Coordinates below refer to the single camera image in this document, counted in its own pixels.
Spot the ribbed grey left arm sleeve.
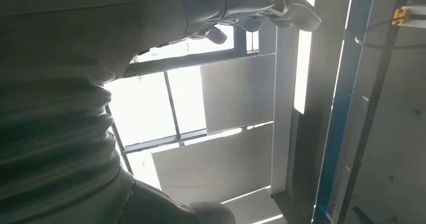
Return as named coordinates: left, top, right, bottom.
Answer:
left=0, top=79, right=135, bottom=216

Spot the grey window blind panel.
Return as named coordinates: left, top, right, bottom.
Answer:
left=151, top=123, right=274, bottom=205
left=199, top=53, right=276, bottom=135

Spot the white pillar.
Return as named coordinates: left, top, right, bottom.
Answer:
left=270, top=0, right=303, bottom=195

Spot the bright light strip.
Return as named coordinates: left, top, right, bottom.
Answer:
left=293, top=0, right=317, bottom=115

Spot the blue metal beam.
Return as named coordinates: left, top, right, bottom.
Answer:
left=312, top=0, right=379, bottom=224

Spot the black metal pole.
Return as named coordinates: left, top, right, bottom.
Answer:
left=338, top=0, right=410, bottom=224

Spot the yellow connector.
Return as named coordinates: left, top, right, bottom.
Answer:
left=392, top=8, right=410, bottom=26

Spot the white ceiling fixture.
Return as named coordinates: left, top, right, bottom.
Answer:
left=401, top=4, right=426, bottom=29

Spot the dark window frame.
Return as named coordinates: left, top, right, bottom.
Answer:
left=104, top=26, right=260, bottom=183

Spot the black cable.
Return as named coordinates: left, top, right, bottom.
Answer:
left=354, top=16, right=426, bottom=50

